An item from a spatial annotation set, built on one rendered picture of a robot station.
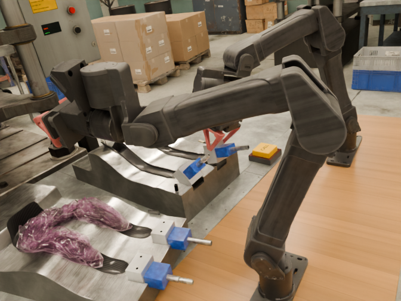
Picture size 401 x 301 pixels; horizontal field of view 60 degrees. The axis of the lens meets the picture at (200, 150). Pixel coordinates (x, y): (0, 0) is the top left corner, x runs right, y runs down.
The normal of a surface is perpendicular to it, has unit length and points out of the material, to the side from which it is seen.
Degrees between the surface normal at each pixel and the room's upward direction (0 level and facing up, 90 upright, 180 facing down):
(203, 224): 0
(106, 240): 28
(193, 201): 90
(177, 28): 90
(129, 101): 91
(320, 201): 0
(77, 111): 10
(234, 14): 90
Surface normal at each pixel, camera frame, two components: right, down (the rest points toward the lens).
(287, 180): -0.28, 0.47
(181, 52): -0.49, 0.46
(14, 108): 0.26, 0.41
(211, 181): 0.78, 0.18
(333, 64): 0.38, 0.54
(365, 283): -0.15, -0.88
